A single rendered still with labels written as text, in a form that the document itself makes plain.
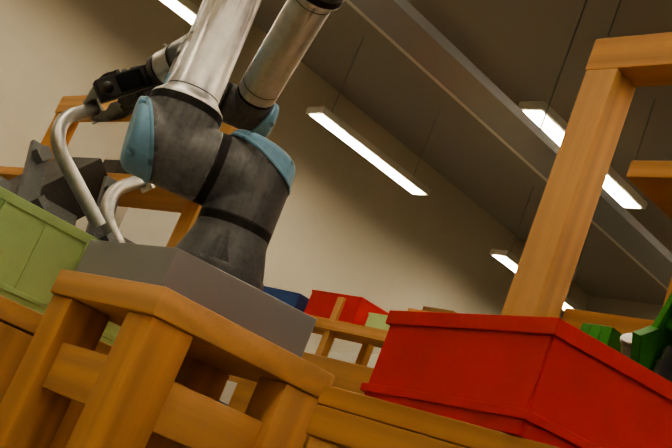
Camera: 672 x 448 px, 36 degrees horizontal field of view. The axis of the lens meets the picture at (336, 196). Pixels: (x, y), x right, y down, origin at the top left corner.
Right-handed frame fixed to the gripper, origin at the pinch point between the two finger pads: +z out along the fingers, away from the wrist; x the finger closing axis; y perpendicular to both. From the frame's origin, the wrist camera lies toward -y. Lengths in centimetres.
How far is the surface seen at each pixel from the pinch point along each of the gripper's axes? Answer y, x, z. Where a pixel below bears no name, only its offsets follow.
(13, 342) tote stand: -48, -36, -6
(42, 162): -7.3, -5.8, 11.7
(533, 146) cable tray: 460, -73, 89
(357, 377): -28, -64, -53
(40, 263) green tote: -35.6, -25.8, -6.4
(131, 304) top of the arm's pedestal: -64, -37, -50
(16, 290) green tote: -40.8, -28.5, -3.9
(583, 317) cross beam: 49, -84, -61
